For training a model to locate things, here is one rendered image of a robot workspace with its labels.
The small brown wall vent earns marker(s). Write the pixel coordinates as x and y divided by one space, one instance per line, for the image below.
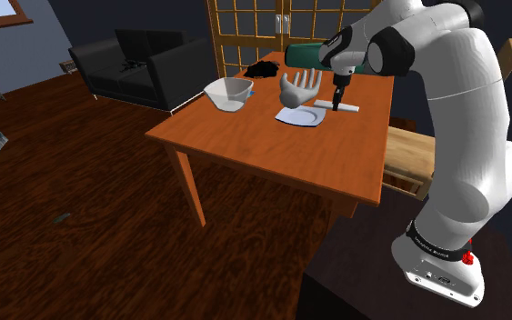
68 67

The black sofa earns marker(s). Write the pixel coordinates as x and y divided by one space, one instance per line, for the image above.
180 71

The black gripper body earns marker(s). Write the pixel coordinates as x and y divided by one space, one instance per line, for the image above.
340 82

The white flat bar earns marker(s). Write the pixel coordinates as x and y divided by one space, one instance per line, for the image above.
348 107

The dark robot stand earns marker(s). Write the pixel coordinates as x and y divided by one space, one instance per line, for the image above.
371 274

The small dark floor thing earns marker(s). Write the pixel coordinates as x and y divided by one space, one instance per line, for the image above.
61 217

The white hand figure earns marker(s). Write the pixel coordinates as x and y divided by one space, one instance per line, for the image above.
294 94

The light wooden chair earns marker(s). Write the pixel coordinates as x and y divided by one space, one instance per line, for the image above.
408 153

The white plate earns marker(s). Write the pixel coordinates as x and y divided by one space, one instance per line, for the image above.
301 117

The orange wooden table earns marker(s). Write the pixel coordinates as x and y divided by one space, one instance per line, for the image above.
282 150

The clear white bowl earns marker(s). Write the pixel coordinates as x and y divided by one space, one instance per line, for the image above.
228 94

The black crumpled cloth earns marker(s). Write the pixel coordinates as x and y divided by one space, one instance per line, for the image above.
262 69

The wooden lattice door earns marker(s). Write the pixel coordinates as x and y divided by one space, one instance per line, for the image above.
255 26

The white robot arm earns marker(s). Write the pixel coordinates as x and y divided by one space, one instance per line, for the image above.
459 133

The green cylinder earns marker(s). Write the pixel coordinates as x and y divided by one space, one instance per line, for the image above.
302 55

